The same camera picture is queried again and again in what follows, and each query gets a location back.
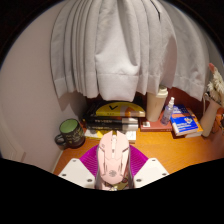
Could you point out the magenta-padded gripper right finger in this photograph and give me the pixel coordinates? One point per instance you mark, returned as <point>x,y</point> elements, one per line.
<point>151,171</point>

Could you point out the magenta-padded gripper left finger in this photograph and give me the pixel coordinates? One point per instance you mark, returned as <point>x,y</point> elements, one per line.
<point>78,171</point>

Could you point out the pink computer mouse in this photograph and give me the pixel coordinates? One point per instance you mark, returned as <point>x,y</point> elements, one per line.
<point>112,156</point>

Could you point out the dark green mug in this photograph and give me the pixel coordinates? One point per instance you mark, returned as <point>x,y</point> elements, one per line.
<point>71,134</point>

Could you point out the red notebook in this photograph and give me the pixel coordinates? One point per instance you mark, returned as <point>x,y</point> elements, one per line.
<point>155,126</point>

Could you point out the clear spray bottle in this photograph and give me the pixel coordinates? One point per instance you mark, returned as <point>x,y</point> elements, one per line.
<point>167,113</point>

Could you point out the blue book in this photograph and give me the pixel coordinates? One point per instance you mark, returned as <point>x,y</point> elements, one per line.
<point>185,120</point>

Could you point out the cream tumbler with lid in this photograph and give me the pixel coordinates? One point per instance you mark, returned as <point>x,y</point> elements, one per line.
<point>156,106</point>

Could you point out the white ceramic vase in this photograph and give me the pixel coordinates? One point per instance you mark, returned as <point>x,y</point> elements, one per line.
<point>208,120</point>

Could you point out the white curtain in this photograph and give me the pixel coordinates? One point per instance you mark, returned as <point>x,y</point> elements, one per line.
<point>123,50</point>

